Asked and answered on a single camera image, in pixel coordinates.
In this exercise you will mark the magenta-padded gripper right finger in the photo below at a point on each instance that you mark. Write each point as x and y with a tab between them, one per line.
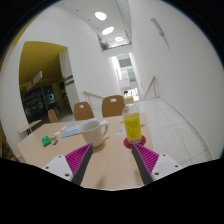
165	166

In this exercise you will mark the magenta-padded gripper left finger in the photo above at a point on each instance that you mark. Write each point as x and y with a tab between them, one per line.
58	166

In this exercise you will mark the clear bottle with yellow drink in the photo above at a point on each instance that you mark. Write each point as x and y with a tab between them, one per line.
132	126

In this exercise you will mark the flat green box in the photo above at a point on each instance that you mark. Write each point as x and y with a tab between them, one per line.
46	141

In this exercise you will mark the small white paper piece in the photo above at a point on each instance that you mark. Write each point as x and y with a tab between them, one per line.
57	133
105	122

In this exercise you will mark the colourful printed paper sheet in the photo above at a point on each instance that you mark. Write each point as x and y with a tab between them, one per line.
71	130

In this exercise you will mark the flat round red coaster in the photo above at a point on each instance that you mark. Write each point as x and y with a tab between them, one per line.
127	144

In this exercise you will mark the small coloured paper piece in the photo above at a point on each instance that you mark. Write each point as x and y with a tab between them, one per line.
142	125

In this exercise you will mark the white ceramic mug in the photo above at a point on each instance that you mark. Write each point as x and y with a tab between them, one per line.
91	133

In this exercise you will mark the small wooden side table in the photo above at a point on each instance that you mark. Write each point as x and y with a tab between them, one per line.
30	125

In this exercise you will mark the wooden chair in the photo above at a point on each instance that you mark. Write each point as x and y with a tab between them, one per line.
83	111
52	116
112	106

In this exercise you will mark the round paper sticker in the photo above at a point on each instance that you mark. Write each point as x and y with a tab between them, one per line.
121	122
120	131

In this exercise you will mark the dark shop shelf unit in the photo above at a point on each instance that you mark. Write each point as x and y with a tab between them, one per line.
36	100

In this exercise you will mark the wooden stair handrail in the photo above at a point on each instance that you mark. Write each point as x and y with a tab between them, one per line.
92	95
151	83

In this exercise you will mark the hanging white sign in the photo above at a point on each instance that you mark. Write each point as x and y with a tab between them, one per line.
34	80

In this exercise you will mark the green potted plant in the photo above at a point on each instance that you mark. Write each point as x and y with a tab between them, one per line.
104	44

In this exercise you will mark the group of round ceiling lights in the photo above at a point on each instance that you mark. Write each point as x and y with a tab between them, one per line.
100	15

